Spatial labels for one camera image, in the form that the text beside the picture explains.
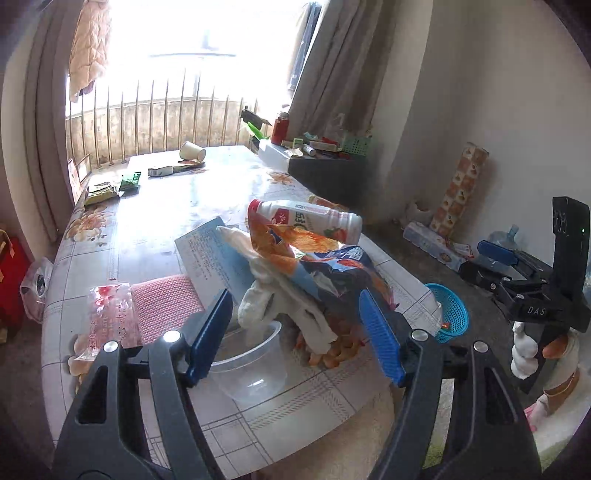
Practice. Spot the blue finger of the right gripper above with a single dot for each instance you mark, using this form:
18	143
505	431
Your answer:
497	253

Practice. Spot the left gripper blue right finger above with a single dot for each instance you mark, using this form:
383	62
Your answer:
384	341

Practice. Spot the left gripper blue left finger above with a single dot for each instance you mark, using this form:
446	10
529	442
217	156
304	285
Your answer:
203	333

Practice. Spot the clear plastic bowl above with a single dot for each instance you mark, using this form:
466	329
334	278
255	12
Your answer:
249	365

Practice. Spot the orange blue snack bag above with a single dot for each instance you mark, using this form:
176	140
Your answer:
331	272

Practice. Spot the blue white carton box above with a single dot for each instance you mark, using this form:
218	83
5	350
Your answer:
212	264

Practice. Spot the white cloth rag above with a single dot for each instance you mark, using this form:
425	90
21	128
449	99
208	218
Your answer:
272	294

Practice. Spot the clear red flower plastic bag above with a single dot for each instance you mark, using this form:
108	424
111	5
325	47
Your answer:
111	316

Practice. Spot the white yogurt bottle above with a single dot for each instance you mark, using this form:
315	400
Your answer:
318	219

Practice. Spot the blue plastic trash basket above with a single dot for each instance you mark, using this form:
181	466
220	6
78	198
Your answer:
455	317

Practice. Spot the right gloved hand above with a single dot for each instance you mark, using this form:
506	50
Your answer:
561	356

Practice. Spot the water jug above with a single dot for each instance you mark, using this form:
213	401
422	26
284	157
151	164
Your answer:
505	239

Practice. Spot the long white box on floor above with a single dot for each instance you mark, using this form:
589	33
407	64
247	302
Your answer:
433	244

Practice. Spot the pink knitted sponge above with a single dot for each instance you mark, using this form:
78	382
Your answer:
163	304

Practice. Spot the patterned roll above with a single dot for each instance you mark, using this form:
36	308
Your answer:
459	190

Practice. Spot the dark side cabinet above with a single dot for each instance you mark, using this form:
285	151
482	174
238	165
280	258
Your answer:
338	180

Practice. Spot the small white box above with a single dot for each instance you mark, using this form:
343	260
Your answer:
160	171

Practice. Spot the white plastic shopping bag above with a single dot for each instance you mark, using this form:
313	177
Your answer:
34	287

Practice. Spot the pale green snack packet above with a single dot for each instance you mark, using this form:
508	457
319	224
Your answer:
99	193

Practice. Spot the green plastic basket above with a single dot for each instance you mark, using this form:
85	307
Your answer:
357	145

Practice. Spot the white paper cup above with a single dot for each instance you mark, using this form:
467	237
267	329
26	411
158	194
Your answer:
191	152

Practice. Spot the red paper bag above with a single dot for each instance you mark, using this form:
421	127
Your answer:
14	266

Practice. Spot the right grey curtain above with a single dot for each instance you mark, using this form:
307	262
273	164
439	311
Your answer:
345	69

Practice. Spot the grey curtain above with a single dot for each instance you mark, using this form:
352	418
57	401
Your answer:
44	114
345	69

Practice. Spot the window railing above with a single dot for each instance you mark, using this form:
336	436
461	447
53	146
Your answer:
118	120

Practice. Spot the left grey curtain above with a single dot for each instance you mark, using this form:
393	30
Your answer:
44	114

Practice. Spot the pink quilted jacket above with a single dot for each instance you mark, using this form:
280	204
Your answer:
88	54

